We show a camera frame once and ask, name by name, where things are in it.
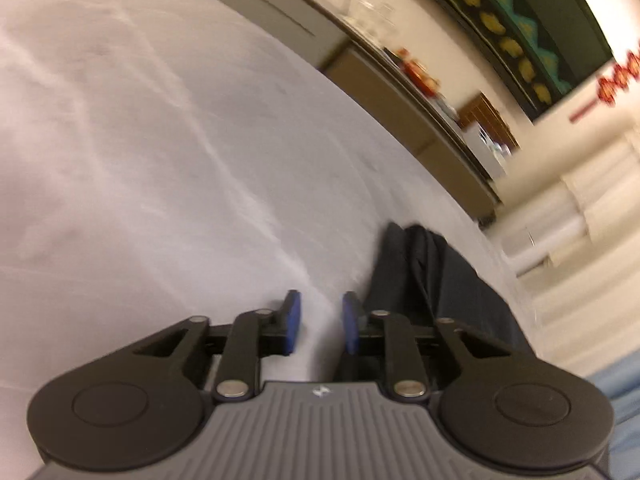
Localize glass cup set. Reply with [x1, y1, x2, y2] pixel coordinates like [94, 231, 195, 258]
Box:
[350, 0, 397, 36]

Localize dark patterned wall tapestry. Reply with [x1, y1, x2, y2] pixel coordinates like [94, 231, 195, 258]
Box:
[395, 0, 613, 126]

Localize white curtain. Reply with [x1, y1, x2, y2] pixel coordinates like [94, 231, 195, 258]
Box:
[520, 130, 640, 376]

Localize red fruit bowl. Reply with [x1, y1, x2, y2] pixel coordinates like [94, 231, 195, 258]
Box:
[395, 47, 444, 97]

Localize red hanging ornament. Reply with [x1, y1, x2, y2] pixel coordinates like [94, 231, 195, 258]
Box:
[569, 50, 640, 123]

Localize wooden grid board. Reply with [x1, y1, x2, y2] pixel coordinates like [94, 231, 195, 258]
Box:
[457, 91, 521, 148]

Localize light blue clothing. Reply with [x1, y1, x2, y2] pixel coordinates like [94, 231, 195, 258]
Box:
[590, 355, 640, 480]

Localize white standing air conditioner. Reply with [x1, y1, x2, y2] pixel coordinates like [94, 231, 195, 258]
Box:
[500, 210, 587, 263]

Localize black garment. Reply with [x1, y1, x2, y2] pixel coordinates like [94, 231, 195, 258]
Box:
[332, 221, 538, 391]

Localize grey organizer box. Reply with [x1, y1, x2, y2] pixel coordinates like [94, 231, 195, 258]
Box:
[462, 122, 514, 181]

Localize grey and brown sideboard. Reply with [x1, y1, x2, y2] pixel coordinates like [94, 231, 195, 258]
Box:
[220, 0, 503, 221]

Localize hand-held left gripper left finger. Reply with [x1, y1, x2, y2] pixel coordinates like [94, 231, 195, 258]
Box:
[132, 290, 303, 403]

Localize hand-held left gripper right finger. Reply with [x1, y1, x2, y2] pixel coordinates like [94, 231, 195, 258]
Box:
[342, 291, 516, 403]

